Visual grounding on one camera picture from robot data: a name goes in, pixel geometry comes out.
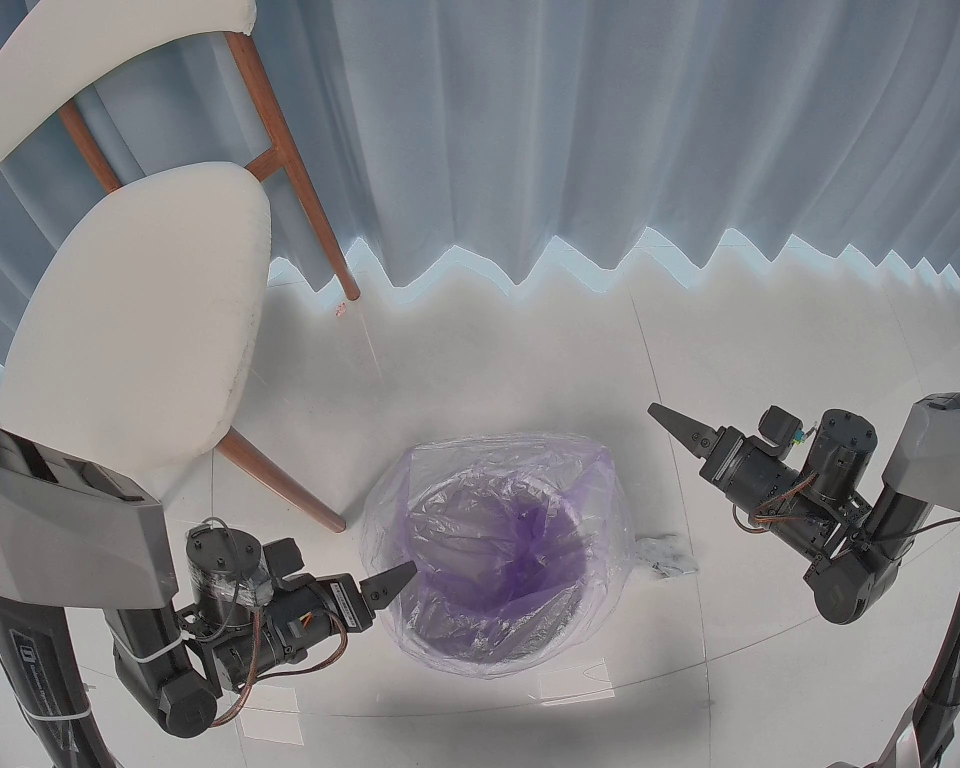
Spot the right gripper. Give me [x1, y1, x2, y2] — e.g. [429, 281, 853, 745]
[699, 426, 802, 528]

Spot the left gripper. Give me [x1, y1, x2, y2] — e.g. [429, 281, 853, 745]
[268, 573, 376, 663]

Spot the purple plastic bag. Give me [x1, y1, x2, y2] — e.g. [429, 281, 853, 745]
[360, 429, 639, 680]

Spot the pale grey trash bin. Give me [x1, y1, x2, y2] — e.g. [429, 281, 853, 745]
[408, 480, 594, 663]

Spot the crumpled white paper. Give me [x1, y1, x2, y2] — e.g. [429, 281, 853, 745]
[633, 532, 700, 581]

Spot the white chair with wooden legs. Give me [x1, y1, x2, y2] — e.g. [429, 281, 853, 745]
[0, 0, 363, 535]

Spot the pale blue curtain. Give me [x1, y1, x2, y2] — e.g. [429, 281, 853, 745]
[0, 0, 960, 369]

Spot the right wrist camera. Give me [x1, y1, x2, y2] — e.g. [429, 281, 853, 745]
[756, 405, 807, 455]

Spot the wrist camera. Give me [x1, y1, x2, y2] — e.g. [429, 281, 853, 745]
[261, 536, 307, 594]
[756, 405, 807, 455]

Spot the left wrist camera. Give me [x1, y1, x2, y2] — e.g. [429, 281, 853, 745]
[261, 536, 307, 594]

